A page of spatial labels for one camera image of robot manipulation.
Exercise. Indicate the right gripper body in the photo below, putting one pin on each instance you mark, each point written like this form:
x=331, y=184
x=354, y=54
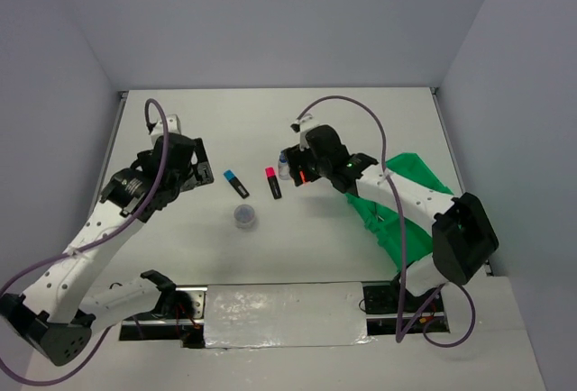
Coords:
x=313, y=167

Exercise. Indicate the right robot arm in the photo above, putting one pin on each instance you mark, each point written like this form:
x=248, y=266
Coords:
x=462, y=235

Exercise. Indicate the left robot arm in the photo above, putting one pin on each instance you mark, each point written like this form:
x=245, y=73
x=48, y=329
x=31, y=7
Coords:
x=56, y=315

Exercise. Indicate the blue cap highlighter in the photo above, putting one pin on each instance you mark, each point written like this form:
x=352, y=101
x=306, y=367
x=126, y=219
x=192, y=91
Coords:
x=236, y=184

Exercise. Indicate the white glue bottle blue cap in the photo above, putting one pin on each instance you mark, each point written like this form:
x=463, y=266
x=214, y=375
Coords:
x=283, y=167

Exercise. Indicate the clear jar of paper clips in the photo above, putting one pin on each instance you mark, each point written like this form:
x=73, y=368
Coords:
x=244, y=217

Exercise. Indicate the pink cap highlighter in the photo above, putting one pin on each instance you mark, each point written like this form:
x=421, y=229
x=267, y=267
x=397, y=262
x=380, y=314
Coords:
x=273, y=183

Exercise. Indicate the green plastic organizer tray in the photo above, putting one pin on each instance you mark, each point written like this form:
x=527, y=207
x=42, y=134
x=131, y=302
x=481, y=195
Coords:
x=383, y=222

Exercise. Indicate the silver tape strip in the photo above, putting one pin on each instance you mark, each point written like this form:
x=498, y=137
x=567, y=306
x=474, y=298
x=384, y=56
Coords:
x=284, y=316

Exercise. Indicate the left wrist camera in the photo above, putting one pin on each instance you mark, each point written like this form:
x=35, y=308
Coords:
x=172, y=124

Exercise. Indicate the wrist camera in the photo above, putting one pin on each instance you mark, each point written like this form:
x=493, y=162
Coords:
x=304, y=124
x=172, y=124

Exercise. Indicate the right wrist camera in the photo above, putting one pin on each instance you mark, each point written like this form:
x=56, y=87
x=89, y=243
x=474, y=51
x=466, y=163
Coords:
x=304, y=124

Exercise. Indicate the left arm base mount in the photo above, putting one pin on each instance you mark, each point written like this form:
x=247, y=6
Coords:
x=184, y=324

